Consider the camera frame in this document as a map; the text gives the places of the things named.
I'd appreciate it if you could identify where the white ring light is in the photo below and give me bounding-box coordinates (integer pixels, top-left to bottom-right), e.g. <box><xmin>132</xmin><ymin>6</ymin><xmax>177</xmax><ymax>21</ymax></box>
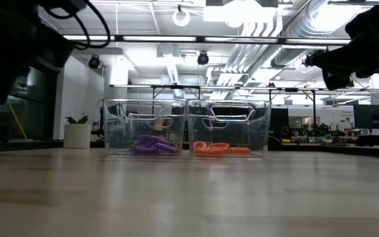
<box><xmin>172</xmin><ymin>8</ymin><xmax>191</xmax><ymax>28</ymax></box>

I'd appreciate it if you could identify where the black aluminium rig frame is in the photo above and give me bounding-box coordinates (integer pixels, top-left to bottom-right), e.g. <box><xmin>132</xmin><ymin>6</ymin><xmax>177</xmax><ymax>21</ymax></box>
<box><xmin>61</xmin><ymin>34</ymin><xmax>353</xmax><ymax>46</ymax></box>

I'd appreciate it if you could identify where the neighbouring black rig frame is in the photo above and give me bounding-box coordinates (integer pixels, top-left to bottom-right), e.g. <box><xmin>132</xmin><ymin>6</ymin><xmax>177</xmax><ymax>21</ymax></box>
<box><xmin>109</xmin><ymin>84</ymin><xmax>379</xmax><ymax>132</ymax></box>

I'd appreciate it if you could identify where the black monitor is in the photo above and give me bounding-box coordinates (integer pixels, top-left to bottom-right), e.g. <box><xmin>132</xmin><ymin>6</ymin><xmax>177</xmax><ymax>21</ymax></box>
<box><xmin>353</xmin><ymin>104</ymin><xmax>379</xmax><ymax>130</ymax></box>

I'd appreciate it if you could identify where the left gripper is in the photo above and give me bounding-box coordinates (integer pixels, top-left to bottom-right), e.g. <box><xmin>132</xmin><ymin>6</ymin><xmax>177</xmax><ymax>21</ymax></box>
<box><xmin>0</xmin><ymin>6</ymin><xmax>75</xmax><ymax>105</ymax></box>

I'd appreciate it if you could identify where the black ceiling spotlight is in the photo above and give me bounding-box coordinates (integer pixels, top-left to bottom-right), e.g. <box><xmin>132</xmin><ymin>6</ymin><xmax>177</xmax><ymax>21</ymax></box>
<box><xmin>88</xmin><ymin>55</ymin><xmax>101</xmax><ymax>70</ymax></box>
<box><xmin>197</xmin><ymin>51</ymin><xmax>210</xmax><ymax>66</ymax></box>

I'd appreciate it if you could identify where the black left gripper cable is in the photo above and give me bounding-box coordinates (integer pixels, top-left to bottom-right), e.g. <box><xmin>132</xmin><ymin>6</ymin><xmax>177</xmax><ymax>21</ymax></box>
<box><xmin>43</xmin><ymin>0</ymin><xmax>112</xmax><ymax>51</ymax></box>

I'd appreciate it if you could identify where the purple spiral keychain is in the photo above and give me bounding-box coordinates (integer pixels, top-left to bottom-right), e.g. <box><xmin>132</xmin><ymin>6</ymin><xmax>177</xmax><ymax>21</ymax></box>
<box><xmin>132</xmin><ymin>145</ymin><xmax>163</xmax><ymax>155</ymax></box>
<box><xmin>138</xmin><ymin>134</ymin><xmax>170</xmax><ymax>145</ymax></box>
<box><xmin>155</xmin><ymin>142</ymin><xmax>177</xmax><ymax>155</ymax></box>

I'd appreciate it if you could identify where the white potted plant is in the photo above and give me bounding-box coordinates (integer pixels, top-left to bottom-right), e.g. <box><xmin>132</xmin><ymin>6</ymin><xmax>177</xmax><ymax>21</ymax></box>
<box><xmin>63</xmin><ymin>115</ymin><xmax>93</xmax><ymax>149</ymax></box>

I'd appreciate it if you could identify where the clear plastic bin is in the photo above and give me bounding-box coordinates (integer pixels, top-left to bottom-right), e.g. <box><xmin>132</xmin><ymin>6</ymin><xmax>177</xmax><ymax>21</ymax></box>
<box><xmin>186</xmin><ymin>99</ymin><xmax>272</xmax><ymax>158</ymax></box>
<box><xmin>101</xmin><ymin>97</ymin><xmax>188</xmax><ymax>156</ymax></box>

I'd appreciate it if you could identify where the silver ventilation duct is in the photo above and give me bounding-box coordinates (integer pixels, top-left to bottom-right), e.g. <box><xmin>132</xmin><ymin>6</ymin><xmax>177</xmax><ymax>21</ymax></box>
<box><xmin>270</xmin><ymin>0</ymin><xmax>378</xmax><ymax>69</ymax></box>

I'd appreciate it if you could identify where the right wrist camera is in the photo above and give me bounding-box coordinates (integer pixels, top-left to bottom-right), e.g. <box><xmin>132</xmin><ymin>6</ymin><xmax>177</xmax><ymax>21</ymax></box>
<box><xmin>344</xmin><ymin>2</ymin><xmax>379</xmax><ymax>45</ymax></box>

